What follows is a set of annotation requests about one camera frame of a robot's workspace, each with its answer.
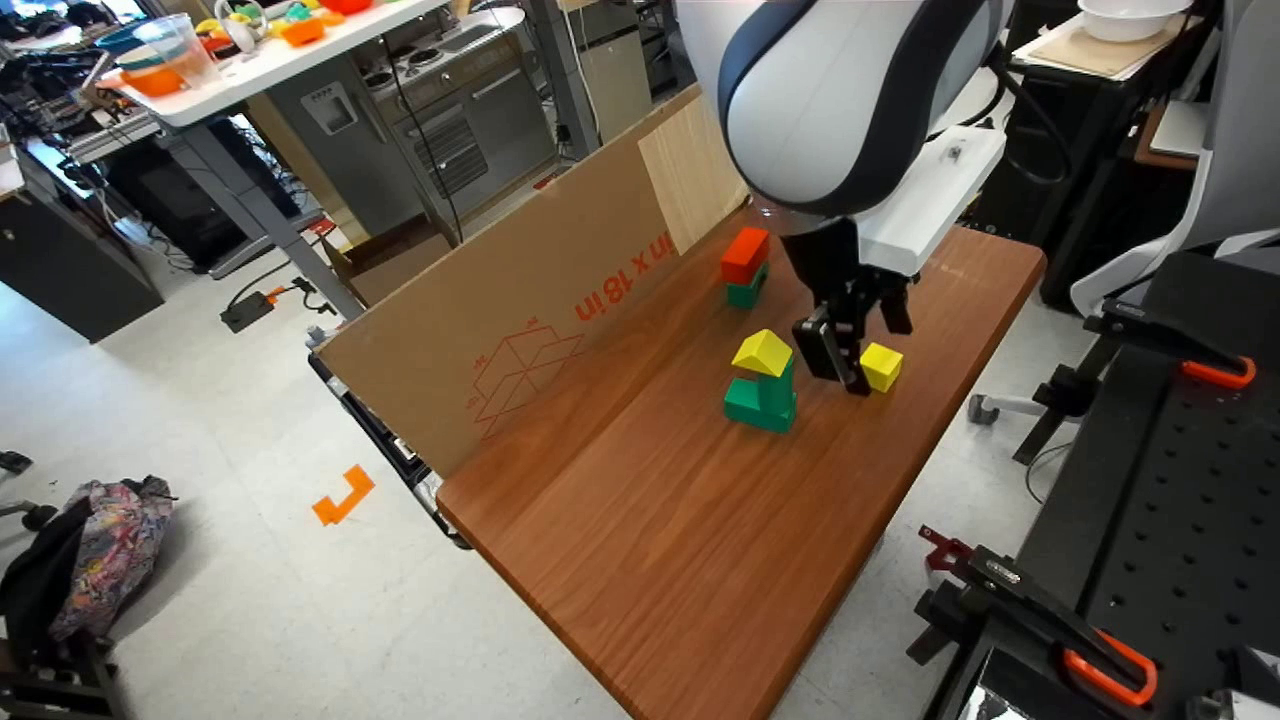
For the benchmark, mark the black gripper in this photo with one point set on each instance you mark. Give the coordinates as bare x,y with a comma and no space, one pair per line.
824,265

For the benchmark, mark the yellow cube block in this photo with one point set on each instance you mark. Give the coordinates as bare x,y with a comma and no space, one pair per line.
887,370

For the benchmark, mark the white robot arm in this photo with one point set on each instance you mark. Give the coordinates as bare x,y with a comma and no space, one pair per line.
824,95

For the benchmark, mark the yellow wedge block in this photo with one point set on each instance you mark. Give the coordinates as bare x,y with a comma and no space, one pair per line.
760,353

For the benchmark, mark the small green block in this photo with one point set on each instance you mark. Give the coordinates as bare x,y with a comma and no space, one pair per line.
746,295

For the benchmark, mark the large green block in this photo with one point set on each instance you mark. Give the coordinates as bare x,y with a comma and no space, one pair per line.
760,406

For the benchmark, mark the orange block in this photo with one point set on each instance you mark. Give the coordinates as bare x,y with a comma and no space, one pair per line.
746,254

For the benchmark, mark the black stand leg with caster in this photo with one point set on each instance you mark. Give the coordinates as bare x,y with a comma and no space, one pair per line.
1067,392

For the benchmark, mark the light wooden board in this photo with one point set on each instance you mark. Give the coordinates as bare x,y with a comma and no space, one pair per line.
684,181

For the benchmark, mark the black cabinet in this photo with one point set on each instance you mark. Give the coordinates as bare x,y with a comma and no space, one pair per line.
1082,173

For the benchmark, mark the beige board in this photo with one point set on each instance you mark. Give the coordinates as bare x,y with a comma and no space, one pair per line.
1067,53

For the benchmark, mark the brown cardboard panel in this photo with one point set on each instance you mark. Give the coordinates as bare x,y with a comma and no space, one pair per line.
507,305

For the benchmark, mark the black perforated breadboard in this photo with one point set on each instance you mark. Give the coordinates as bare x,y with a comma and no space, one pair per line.
1173,534

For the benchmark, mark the white bowl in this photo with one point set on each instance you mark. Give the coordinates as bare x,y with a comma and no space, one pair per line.
1133,19

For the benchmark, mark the gray and white chair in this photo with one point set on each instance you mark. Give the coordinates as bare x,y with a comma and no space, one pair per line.
1244,134

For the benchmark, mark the gray toy kitchen cabinet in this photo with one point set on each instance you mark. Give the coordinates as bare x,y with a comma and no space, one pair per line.
442,121

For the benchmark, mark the open cardboard box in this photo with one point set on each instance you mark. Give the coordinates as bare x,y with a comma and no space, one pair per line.
394,265

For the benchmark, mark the black power adapter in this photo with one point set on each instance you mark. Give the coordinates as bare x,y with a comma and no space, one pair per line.
247,311

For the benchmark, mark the orange bowl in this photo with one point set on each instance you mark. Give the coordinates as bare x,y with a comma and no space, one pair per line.
300,30

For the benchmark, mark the white folding table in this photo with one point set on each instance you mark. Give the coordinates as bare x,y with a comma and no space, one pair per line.
267,64

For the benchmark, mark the clear plastic container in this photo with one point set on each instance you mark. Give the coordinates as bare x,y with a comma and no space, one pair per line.
160,61

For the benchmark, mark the patterned backpack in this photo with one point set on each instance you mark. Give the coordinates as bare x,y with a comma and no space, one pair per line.
104,547

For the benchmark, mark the black cart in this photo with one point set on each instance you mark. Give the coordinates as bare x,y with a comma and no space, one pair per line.
64,265

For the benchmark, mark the white wrist mount box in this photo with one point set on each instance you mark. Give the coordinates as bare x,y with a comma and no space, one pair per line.
933,200

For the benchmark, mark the black table frame rail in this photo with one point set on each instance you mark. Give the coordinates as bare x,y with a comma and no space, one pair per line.
385,440

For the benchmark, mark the orange floor bracket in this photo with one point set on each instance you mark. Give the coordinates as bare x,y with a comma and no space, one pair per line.
332,511

